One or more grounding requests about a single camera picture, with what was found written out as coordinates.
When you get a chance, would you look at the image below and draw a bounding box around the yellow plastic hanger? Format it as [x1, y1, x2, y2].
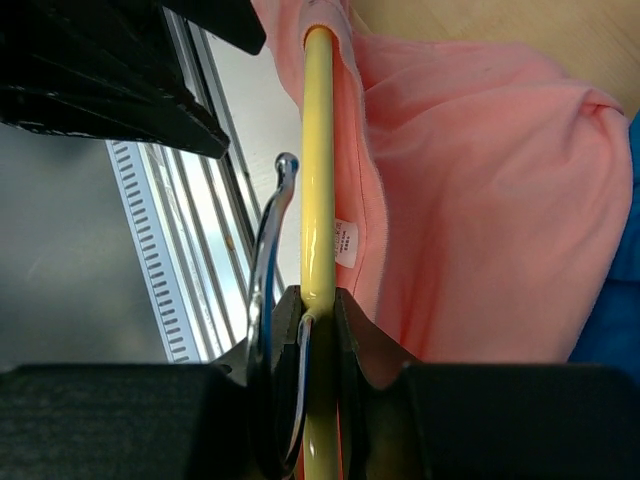
[247, 25, 336, 480]

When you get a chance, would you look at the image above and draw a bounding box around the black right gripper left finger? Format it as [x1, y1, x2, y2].
[212, 286, 305, 479]

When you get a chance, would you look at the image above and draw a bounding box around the white slotted cable duct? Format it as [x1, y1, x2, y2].
[106, 140, 209, 364]

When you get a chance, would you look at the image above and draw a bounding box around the blue t-shirt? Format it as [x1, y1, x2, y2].
[569, 117, 640, 381]

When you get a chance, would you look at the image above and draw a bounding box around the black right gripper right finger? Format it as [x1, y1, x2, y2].
[334, 288, 430, 479]

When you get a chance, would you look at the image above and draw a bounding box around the pink t-shirt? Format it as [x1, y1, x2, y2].
[255, 1, 632, 363]

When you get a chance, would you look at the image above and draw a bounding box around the aluminium mounting rail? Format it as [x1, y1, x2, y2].
[139, 9, 286, 361]

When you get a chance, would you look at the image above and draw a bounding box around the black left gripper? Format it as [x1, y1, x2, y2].
[1, 1, 266, 147]

